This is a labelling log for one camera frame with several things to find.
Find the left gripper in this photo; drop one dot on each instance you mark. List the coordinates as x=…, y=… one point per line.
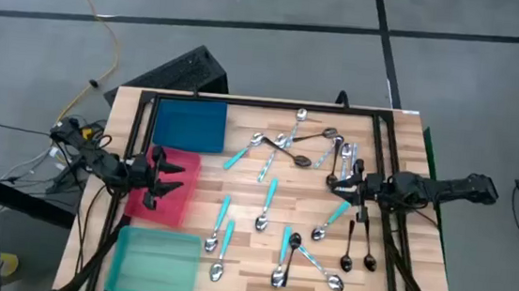
x=140, y=173

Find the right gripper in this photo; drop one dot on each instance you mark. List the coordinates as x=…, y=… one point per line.
x=372, y=188

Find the black metal spoon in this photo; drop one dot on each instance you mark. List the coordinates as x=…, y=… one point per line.
x=335, y=161
x=370, y=262
x=303, y=161
x=346, y=264
x=330, y=133
x=296, y=239

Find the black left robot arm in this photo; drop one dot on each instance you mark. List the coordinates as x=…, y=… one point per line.
x=102, y=162

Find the pink plastic bin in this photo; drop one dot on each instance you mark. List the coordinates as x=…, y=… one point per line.
x=179, y=206

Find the blue plastic bin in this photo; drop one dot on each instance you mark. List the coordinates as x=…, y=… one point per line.
x=190, y=125

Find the teal translucent plastic bin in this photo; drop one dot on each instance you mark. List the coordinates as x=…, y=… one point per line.
x=155, y=263

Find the black floor beam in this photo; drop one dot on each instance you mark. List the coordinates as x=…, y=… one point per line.
x=24, y=200

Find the yellow floor marker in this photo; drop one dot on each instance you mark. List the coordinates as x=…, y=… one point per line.
x=11, y=265

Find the black frame clip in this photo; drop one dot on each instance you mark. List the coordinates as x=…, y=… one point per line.
x=343, y=95

